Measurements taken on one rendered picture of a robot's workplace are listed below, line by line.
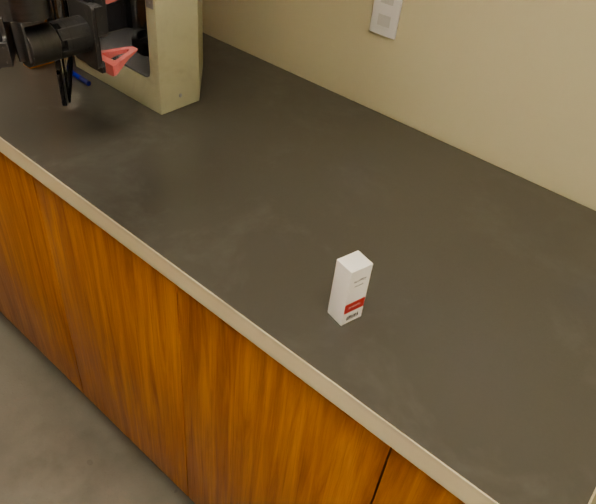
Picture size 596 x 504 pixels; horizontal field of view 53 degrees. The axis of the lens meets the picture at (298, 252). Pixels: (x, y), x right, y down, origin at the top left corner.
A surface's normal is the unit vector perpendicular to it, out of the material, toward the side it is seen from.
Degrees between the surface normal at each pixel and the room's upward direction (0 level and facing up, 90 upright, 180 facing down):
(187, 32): 90
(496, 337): 0
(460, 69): 90
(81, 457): 0
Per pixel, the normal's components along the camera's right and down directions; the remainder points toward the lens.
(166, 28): 0.76, 0.47
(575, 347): 0.09, -0.76
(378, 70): -0.65, 0.45
